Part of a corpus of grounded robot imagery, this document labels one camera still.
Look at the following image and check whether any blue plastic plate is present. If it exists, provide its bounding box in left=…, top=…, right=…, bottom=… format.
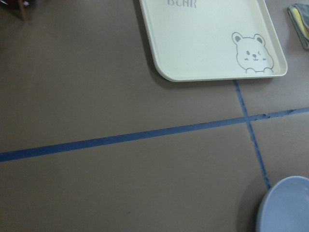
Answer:
left=255, top=176, right=309, bottom=232

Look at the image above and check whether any cream bear tray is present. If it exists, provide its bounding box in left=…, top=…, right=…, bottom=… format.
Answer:
left=140, top=0, right=288, bottom=82

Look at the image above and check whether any grey yellow folded cloth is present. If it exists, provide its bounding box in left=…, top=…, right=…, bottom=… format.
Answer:
left=287, top=3, right=309, bottom=50

